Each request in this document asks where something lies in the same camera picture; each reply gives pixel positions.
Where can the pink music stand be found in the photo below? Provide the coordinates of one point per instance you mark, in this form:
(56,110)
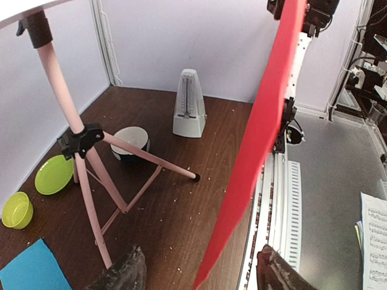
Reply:
(79,140)

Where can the red sheet music mat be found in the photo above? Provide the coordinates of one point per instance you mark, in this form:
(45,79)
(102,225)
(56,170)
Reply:
(259,136)

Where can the grey metronome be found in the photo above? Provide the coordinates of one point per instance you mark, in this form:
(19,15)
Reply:
(189,113)

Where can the white bowl dark outside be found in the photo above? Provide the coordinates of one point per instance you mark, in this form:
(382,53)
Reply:
(133,135)

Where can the small green bowl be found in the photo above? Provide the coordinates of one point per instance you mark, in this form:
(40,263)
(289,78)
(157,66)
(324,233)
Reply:
(18,211)

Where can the blue cloth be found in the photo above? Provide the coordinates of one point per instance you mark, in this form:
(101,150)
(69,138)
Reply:
(34,268)

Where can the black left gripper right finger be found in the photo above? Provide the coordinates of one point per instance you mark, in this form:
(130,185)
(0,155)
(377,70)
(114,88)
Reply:
(273,272)

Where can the green plate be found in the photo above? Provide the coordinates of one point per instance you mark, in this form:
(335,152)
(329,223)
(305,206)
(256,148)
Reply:
(54,175)

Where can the white sheet music pages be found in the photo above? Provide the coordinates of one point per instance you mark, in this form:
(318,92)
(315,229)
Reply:
(373,237)

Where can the aluminium front rail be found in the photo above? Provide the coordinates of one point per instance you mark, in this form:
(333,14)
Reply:
(275,217)

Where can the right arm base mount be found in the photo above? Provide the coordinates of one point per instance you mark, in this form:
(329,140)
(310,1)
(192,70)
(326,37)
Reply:
(290,131)

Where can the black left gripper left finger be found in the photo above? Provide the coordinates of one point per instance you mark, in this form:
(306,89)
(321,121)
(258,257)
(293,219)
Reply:
(129,272)

